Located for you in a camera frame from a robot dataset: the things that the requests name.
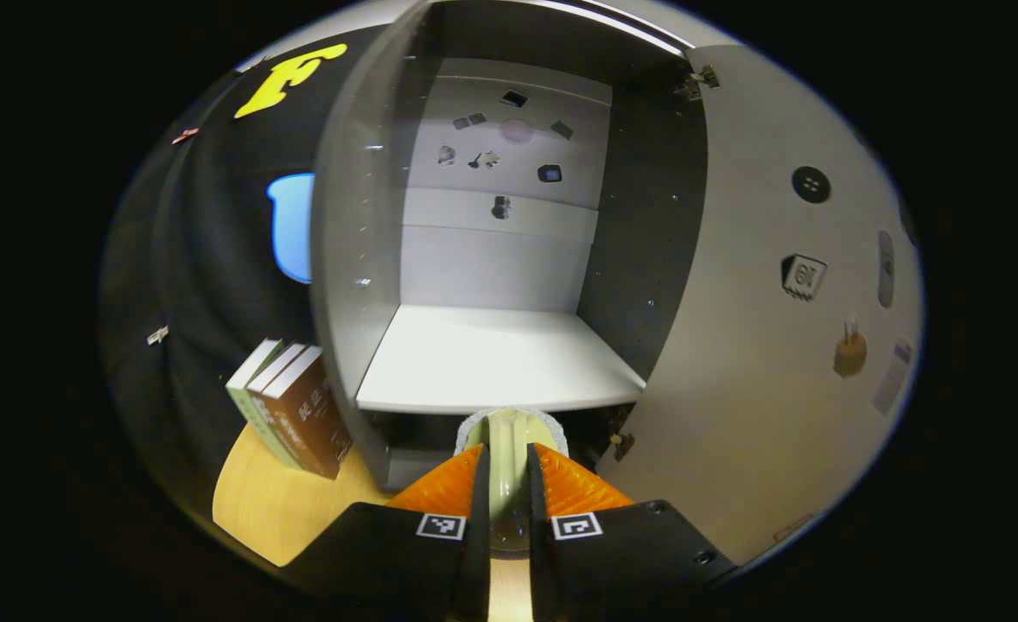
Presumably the olive brown book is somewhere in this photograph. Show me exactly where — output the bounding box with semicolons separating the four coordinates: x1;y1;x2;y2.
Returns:
247;343;309;474

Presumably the dark grey cabinet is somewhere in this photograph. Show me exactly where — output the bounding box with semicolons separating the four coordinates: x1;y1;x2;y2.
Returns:
309;0;710;493

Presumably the beige cabinet door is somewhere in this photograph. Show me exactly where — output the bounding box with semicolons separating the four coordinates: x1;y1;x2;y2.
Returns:
594;43;926;569

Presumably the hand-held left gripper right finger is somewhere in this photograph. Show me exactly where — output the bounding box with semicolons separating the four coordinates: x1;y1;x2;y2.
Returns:
526;442;739;622

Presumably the dark brown book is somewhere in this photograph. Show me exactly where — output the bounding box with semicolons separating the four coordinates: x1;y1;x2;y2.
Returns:
263;347;354;480

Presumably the black backdrop cloth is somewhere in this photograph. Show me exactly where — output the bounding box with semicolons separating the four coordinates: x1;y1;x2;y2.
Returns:
99;39;363;519

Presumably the white cabinet shelf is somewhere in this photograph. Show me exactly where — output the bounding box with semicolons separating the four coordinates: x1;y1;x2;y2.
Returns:
355;302;648;416

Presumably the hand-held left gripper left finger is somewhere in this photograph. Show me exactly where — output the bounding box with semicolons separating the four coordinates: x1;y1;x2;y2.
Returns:
280;445;493;622

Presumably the green book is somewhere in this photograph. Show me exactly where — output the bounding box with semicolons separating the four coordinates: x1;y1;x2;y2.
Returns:
226;339;302;472

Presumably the pale green bottle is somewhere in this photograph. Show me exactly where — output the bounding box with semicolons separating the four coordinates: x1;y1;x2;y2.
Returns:
455;408;570;555

